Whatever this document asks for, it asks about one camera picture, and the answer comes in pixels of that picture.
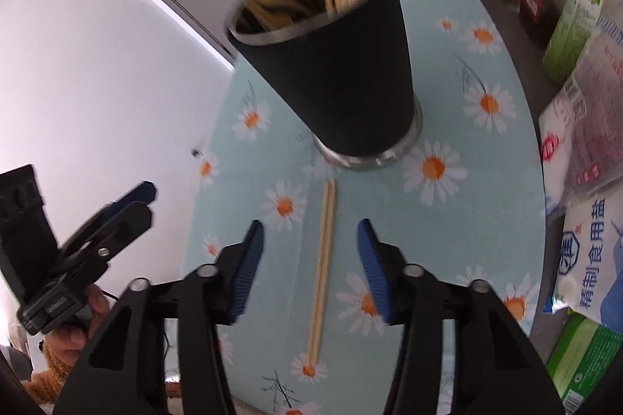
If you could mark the green and white box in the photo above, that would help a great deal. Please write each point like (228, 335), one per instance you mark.
(584, 361)

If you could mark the person's left hand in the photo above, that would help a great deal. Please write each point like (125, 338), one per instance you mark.
(73, 339)

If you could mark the green packet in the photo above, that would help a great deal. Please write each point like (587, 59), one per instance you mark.
(569, 35)

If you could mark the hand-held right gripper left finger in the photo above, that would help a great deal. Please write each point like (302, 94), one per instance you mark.
(248, 269)

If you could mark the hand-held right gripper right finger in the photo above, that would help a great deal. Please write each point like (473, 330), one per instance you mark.
(372, 269)

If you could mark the teal daisy print tablecloth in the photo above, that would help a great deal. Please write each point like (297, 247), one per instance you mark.
(462, 225)

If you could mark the black utensil holder cup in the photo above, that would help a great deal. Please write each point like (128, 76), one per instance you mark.
(340, 79)

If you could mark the white and blue salt bag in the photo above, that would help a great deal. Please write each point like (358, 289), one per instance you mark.
(589, 269)

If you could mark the brown plush toy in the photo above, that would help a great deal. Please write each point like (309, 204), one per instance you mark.
(48, 378)

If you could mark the white packet with pink label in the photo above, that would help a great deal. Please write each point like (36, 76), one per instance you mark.
(584, 118)

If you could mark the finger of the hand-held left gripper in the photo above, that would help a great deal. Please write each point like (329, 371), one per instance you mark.
(117, 230)
(138, 192)

